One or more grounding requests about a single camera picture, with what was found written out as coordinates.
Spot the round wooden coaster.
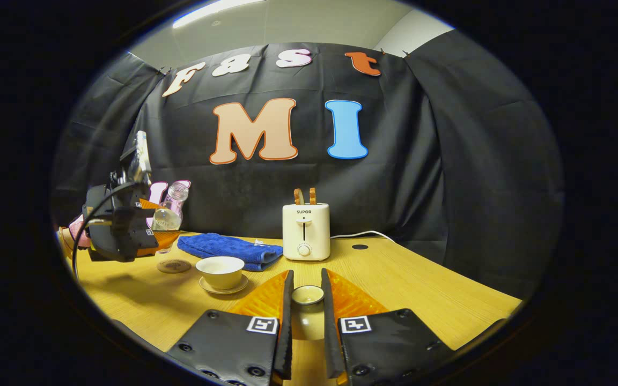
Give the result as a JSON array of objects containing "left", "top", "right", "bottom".
[{"left": 157, "top": 259, "right": 192, "bottom": 274}]

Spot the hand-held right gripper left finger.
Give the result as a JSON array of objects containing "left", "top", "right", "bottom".
[{"left": 167, "top": 270, "right": 295, "bottom": 386}]

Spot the white power cable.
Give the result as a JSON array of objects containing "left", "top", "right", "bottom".
[{"left": 330, "top": 231, "right": 395, "bottom": 243}]

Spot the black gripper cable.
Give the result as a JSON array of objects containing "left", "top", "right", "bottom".
[{"left": 72, "top": 181, "right": 138, "bottom": 279}]

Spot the black backdrop cloth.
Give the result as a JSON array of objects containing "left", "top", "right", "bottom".
[{"left": 51, "top": 42, "right": 564, "bottom": 298}]

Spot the cream toaster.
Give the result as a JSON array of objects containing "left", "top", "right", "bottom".
[{"left": 282, "top": 203, "right": 331, "bottom": 262}]

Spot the clear plastic water bottle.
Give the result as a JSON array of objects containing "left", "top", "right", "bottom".
[{"left": 152, "top": 181, "right": 190, "bottom": 254}]

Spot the cream ceramic saucer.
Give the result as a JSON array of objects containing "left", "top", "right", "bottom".
[{"left": 198, "top": 274, "right": 249, "bottom": 295}]

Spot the cream ceramic teacup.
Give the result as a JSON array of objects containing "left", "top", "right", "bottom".
[{"left": 196, "top": 256, "right": 245, "bottom": 291}]

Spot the cream teacup lid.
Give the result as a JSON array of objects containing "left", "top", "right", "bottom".
[{"left": 291, "top": 285, "right": 325, "bottom": 341}]

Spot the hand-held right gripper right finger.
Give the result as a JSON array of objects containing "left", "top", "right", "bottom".
[{"left": 321, "top": 268, "right": 457, "bottom": 386}]

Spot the blue towel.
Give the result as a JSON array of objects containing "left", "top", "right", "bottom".
[{"left": 177, "top": 232, "right": 284, "bottom": 272}]

